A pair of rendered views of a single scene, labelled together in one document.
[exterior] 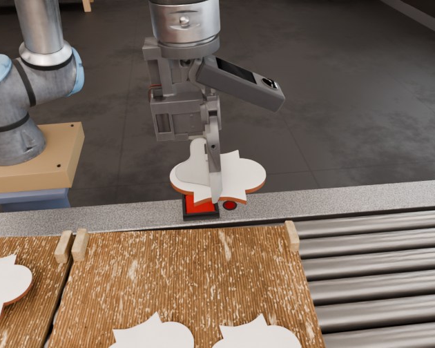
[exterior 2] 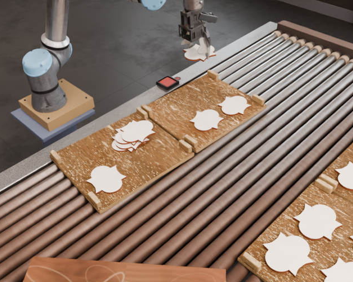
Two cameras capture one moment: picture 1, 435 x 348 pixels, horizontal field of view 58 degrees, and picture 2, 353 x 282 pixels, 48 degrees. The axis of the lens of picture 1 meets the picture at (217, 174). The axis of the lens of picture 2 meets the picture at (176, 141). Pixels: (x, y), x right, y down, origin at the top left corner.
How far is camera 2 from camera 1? 1.24 m
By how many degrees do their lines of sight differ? 29
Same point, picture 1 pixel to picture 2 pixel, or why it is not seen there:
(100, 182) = not seen: outside the picture
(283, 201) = (194, 68)
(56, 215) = (115, 112)
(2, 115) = (54, 80)
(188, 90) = (195, 23)
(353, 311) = (247, 86)
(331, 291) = (236, 84)
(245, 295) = (216, 95)
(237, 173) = not seen: hidden behind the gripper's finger
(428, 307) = (264, 75)
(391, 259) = (245, 69)
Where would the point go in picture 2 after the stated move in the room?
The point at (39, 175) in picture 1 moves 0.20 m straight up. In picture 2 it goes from (81, 105) to (72, 65)
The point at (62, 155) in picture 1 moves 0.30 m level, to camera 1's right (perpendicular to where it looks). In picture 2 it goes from (80, 93) to (135, 70)
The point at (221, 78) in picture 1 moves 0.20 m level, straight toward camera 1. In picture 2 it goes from (204, 16) to (242, 34)
